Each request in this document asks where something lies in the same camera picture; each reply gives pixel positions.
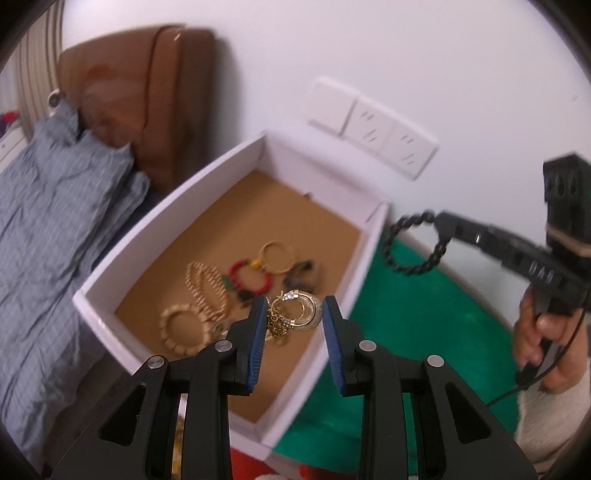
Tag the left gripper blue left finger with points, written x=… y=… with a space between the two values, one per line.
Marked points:
x=248 y=337

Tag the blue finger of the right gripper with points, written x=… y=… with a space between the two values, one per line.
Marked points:
x=493 y=241

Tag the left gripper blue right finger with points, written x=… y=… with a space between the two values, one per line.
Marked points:
x=342 y=337

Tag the white sleeve forearm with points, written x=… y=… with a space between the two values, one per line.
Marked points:
x=547 y=422

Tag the green velvet mat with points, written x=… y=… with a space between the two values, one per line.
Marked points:
x=437 y=400

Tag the white cardboard box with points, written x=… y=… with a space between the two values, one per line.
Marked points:
x=291 y=218

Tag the brown wooden headboard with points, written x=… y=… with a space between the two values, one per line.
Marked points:
x=149 y=88

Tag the striped beige curtain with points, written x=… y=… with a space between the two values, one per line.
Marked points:
x=36 y=59

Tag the white wall socket panel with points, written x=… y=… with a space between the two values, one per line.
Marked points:
x=389 y=137

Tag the white wall switch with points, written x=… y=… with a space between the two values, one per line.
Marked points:
x=329 y=105

